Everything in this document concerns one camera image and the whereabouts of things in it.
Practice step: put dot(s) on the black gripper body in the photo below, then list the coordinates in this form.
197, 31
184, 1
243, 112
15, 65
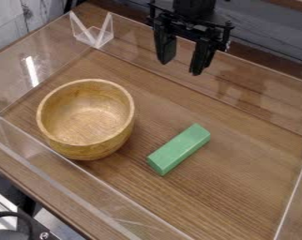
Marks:
192, 20

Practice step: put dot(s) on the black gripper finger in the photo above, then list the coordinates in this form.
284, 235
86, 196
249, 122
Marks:
164, 42
201, 56

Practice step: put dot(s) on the green rectangular block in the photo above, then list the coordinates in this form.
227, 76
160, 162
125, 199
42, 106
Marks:
177, 149

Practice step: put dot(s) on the brown wooden bowl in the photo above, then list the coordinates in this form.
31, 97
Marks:
85, 118

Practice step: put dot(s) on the clear acrylic corner bracket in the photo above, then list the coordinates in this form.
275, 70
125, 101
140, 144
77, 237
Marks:
93, 36

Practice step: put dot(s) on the clear acrylic barrier wall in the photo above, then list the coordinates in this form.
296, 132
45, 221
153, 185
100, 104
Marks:
233, 191

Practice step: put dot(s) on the black metal table bracket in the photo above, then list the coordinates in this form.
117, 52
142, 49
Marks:
29, 227

